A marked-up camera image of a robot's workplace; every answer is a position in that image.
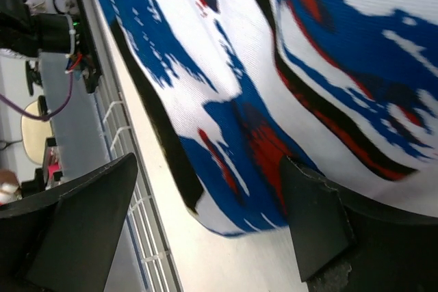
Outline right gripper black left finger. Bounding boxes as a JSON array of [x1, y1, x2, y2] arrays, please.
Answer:
[[1, 162, 131, 291]]

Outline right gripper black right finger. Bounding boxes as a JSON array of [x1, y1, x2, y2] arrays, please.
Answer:
[[279, 157, 437, 291]]

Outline blue white red patterned trousers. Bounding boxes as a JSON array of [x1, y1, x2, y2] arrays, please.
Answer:
[[97, 0, 437, 237]]

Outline aluminium rail frame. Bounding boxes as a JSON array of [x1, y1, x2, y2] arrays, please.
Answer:
[[60, 0, 185, 292]]

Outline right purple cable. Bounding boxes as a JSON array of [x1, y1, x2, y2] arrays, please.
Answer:
[[0, 71, 75, 122]]

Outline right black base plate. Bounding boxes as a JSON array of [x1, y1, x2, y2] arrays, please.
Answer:
[[66, 0, 102, 94]]

